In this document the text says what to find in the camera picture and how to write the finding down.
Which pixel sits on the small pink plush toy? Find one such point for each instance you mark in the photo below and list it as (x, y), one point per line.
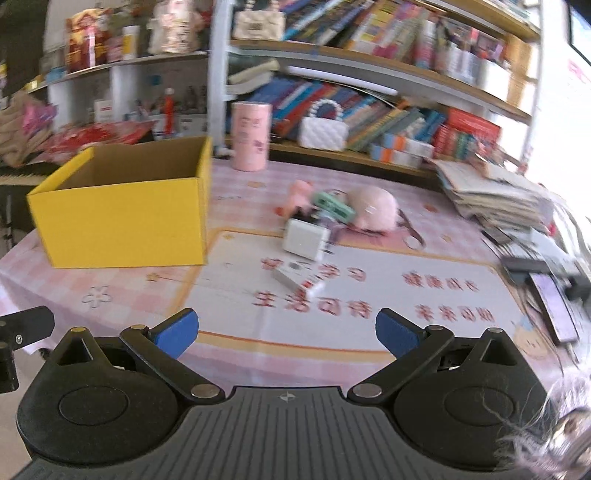
(298, 196)

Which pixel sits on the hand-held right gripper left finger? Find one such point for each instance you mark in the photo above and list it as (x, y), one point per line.
(178, 333)

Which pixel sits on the piano keyboard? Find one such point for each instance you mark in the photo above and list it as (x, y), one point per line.
(27, 175)

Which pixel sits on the row of colourful books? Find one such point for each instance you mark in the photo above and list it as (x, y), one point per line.
(374, 120)
(397, 32)

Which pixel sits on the red bottle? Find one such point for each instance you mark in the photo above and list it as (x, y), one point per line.
(169, 110)

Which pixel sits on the large pink plush pig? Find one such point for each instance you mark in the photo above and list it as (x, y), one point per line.
(375, 208)

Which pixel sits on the pale floral gift bag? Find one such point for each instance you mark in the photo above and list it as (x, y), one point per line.
(175, 27)

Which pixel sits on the grey fluffy fur trim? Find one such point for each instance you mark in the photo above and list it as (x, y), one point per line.
(554, 443)

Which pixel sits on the red gold snack packet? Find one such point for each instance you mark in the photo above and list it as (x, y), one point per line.
(85, 41)

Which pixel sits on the white shelf unit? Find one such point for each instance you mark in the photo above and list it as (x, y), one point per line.
(120, 67)

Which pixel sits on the pink printed packet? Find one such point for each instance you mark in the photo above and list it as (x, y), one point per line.
(39, 121)

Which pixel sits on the white light bar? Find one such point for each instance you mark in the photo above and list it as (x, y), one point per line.
(341, 79)

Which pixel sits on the red paper decorations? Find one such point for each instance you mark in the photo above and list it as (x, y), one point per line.
(97, 137)

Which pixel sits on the white foam cube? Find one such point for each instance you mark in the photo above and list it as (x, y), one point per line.
(304, 239)

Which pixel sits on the brown crumpled cloth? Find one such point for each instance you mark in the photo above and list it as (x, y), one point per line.
(18, 138)

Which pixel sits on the stack of worn booklets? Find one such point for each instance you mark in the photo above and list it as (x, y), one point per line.
(494, 194)

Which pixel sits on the white plastic bottle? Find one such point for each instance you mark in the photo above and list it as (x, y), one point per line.
(130, 44)

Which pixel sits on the white box red label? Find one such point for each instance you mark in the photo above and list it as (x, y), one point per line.
(103, 110)

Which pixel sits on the wooden bookshelf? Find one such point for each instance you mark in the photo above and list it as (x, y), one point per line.
(351, 152)

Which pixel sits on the smartphone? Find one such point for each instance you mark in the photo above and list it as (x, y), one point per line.
(554, 307)

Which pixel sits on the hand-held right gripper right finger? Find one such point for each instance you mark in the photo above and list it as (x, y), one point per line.
(395, 333)

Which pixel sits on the beige quilted handbag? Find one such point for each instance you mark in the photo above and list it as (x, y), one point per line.
(258, 21)

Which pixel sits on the stacked pale books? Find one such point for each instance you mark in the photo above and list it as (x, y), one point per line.
(251, 76)

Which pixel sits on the white red small box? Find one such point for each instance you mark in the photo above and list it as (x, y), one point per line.
(298, 277)

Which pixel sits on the blue-green toy mixer truck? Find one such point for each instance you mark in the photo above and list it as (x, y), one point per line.
(334, 207)

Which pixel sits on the orange blue white box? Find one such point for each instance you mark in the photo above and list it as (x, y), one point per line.
(411, 145)
(397, 158)

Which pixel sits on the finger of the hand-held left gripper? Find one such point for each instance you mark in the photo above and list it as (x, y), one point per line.
(7, 369)
(27, 325)

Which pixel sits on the dark metal scissors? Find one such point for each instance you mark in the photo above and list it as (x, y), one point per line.
(412, 233)

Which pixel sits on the yellow cardboard box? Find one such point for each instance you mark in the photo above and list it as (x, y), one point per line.
(124, 226)

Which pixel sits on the pink cylindrical canister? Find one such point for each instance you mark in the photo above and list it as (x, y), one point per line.
(250, 136)

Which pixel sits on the black flat device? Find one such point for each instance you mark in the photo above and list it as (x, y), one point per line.
(524, 267)

